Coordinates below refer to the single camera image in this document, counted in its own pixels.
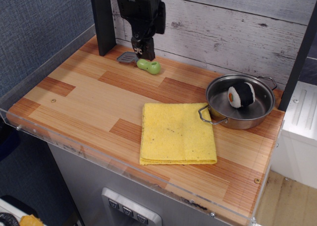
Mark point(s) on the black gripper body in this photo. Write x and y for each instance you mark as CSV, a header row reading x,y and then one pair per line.
x,y
146,17

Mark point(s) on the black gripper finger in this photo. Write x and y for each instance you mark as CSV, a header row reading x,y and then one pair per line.
x,y
138,47
148,49

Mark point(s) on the grey spatula with green handle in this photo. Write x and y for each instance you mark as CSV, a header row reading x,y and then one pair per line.
x,y
152,67

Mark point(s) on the yellow folded cloth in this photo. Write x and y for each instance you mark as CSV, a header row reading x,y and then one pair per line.
x,y
176,134

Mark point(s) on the plush sushi roll toy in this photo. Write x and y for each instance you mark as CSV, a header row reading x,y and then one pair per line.
x,y
241,95

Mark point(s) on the stainless steel pan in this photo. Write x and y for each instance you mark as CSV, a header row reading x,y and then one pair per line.
x,y
220,111

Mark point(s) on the silver toy fridge front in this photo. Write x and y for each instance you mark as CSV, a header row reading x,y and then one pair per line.
x,y
108,192

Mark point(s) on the white toy appliance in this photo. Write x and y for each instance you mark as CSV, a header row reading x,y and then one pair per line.
x,y
295,155

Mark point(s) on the yellow object at corner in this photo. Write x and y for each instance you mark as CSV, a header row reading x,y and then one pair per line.
x,y
30,220

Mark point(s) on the dark grey vertical post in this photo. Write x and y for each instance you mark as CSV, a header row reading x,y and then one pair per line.
x,y
104,26

